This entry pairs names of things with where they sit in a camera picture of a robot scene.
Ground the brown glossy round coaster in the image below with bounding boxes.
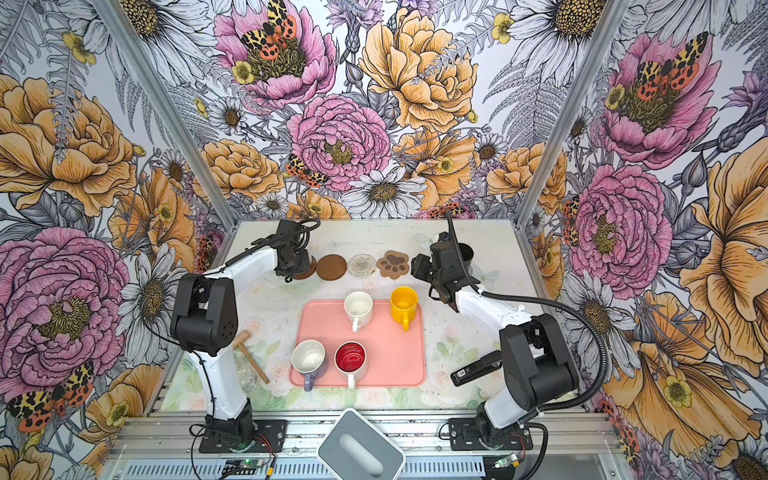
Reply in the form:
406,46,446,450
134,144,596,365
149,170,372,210
293,256,317,280

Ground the black mug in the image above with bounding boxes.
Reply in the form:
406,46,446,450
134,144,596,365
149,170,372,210
459,243,474,270

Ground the dark brown round coaster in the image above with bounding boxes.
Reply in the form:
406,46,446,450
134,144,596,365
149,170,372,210
316,254,347,281

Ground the paw shaped cork coaster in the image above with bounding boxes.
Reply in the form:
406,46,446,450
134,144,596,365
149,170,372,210
376,250,410,280

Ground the yellow mug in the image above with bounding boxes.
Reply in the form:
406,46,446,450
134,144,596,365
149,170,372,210
390,286,419,331

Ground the white patterned round coaster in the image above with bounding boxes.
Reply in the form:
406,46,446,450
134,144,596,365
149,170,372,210
347,254,377,279

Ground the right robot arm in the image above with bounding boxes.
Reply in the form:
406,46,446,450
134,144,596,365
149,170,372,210
411,232,578,448

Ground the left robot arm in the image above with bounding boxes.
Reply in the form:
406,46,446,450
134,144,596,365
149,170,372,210
170,220,320,450

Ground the wooden mallet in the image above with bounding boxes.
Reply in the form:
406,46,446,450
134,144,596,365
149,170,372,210
233,330,270,384

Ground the pink tray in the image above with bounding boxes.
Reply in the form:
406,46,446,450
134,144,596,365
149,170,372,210
296,300,426,388

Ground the black stapler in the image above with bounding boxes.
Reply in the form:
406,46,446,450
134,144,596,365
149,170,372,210
450,350,502,387

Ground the red inside white mug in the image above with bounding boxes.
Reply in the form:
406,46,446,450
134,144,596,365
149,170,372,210
334,341,368,390

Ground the clear glass jar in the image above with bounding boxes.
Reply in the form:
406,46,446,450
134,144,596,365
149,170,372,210
237,362,259,396

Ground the grey tissue box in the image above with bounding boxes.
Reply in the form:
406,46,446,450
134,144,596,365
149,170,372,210
317,408,406,480

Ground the white mug purple handle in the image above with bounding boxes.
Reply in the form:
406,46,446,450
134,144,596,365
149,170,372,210
291,339,327,392

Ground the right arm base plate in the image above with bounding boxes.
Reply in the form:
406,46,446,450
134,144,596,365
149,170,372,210
447,417,533,451

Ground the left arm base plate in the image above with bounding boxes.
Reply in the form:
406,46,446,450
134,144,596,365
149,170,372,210
198,419,288,454

